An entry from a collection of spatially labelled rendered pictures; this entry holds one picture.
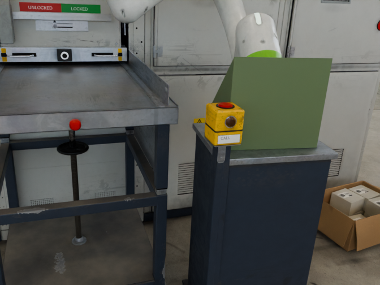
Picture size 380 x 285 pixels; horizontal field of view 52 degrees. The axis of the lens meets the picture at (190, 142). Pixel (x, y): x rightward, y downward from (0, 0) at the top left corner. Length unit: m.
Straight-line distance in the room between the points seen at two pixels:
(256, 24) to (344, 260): 1.27
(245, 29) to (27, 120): 0.71
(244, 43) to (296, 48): 0.88
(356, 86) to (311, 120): 1.23
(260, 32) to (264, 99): 0.24
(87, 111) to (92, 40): 0.70
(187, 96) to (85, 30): 0.56
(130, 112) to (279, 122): 0.44
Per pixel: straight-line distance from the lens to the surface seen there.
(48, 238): 1.81
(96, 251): 1.70
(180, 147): 2.01
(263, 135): 1.17
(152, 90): 1.38
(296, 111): 1.19
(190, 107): 1.95
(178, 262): 1.90
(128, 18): 1.40
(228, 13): 1.56
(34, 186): 2.01
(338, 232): 2.14
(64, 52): 1.78
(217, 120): 1.01
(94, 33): 1.82
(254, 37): 1.27
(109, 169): 1.99
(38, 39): 1.81
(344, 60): 2.33
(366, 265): 2.13
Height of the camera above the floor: 1.19
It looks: 21 degrees down
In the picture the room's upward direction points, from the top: 3 degrees clockwise
